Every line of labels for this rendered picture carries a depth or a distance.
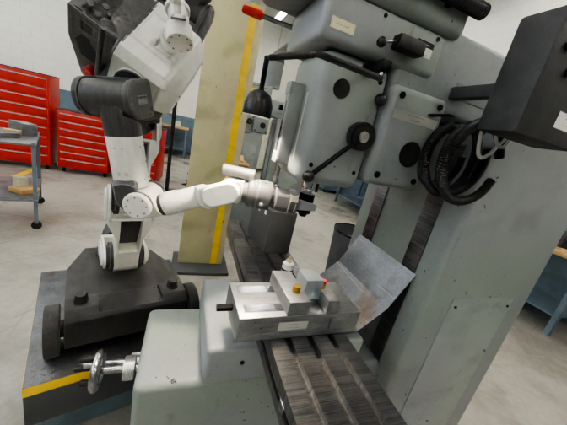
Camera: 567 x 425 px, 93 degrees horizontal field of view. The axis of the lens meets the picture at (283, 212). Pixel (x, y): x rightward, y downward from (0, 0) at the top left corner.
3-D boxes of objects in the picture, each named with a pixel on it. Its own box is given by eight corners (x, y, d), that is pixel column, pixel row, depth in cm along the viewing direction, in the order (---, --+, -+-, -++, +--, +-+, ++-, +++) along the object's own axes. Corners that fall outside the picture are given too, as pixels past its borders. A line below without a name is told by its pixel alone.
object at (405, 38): (379, 45, 58) (385, 23, 57) (368, 48, 62) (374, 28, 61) (422, 62, 63) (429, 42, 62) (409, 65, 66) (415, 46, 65)
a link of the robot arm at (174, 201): (198, 212, 79) (136, 228, 80) (206, 200, 88) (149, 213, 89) (185, 179, 74) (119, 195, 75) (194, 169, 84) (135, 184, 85)
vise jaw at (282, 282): (286, 316, 67) (290, 303, 66) (268, 282, 80) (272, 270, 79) (308, 314, 69) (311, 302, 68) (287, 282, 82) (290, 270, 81)
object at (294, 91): (274, 162, 74) (292, 80, 68) (271, 159, 78) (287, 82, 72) (288, 164, 76) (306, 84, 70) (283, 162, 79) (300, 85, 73)
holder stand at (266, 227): (262, 253, 113) (272, 208, 107) (246, 232, 132) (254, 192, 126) (288, 253, 119) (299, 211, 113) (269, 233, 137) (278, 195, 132)
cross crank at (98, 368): (72, 406, 76) (72, 373, 73) (87, 369, 87) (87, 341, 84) (135, 398, 82) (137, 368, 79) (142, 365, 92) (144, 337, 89)
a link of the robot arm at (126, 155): (110, 218, 76) (92, 137, 67) (131, 201, 88) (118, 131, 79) (152, 220, 77) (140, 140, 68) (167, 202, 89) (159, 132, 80)
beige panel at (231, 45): (170, 274, 243) (204, -29, 179) (172, 253, 279) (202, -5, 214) (228, 276, 261) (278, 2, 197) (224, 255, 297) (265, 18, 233)
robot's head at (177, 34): (160, 53, 73) (170, 29, 66) (159, 20, 74) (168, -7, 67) (186, 61, 77) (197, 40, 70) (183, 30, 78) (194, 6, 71)
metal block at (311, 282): (302, 299, 73) (307, 280, 71) (294, 287, 78) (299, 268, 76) (318, 299, 75) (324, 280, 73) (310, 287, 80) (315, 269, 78)
